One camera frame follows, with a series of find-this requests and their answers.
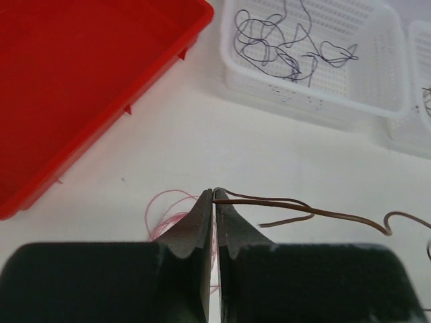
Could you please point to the red plastic tray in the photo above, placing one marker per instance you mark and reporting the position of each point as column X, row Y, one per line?
column 69, row 70

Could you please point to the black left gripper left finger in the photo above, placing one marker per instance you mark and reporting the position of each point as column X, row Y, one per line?
column 164, row 280

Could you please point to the white basket middle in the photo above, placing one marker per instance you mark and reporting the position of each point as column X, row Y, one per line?
column 339, row 59

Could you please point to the white basket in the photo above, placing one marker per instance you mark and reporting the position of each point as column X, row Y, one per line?
column 419, row 50
column 339, row 59

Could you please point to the white basket right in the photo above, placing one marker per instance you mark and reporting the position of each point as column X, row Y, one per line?
column 419, row 50

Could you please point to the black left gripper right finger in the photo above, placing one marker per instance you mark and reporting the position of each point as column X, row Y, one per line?
column 264, row 281

